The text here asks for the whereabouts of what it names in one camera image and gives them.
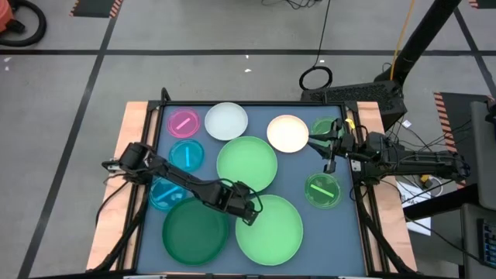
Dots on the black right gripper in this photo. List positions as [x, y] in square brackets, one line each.
[343, 145]

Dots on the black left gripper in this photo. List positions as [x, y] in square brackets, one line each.
[238, 199]

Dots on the transparent green small plate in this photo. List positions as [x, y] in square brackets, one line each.
[315, 197]
[318, 126]

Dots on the large light green plate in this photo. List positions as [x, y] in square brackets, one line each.
[271, 236]

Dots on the cream plastic plate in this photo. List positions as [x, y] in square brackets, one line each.
[286, 133]

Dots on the large dark green plate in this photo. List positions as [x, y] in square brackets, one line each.
[193, 232]

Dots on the transparent blue small plate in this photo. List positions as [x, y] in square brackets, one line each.
[159, 197]
[178, 155]

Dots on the white plastic plate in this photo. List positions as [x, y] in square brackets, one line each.
[226, 121]

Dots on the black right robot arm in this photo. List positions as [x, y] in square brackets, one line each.
[418, 160]

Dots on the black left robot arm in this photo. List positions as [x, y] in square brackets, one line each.
[174, 176]

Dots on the yellow tag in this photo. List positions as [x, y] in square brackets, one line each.
[350, 124]

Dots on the light green bowl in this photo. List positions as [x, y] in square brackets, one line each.
[248, 162]

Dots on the black computer tower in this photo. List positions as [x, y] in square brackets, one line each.
[348, 93]

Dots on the light wooden side board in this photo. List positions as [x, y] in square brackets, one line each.
[387, 209]
[116, 217]

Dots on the white paper sheet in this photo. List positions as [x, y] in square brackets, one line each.
[420, 226]
[410, 193]

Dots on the yellow power plug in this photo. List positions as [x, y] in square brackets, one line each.
[425, 180]

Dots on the transparent pink small plate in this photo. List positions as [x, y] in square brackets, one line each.
[176, 129]

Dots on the black mat with hazard stripes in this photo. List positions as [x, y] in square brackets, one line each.
[457, 112]
[95, 7]
[484, 3]

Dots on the orange vacuum cleaner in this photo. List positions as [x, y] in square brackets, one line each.
[4, 15]

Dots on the black aluminium table frame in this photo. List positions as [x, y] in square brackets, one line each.
[252, 103]

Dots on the black camera pole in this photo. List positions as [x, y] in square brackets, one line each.
[422, 35]

